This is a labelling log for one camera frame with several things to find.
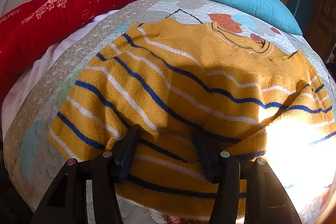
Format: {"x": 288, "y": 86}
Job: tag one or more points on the turquoise pillow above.
{"x": 273, "y": 12}

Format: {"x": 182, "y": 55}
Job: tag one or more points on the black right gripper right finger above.
{"x": 208, "y": 155}

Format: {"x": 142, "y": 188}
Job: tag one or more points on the patchwork dotted quilt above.
{"x": 32, "y": 161}

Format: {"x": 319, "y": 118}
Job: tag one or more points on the red embroidered duvet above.
{"x": 31, "y": 28}

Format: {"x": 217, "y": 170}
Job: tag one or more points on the yellow striped knit sweater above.
{"x": 250, "y": 98}

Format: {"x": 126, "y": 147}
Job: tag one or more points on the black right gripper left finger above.
{"x": 123, "y": 154}

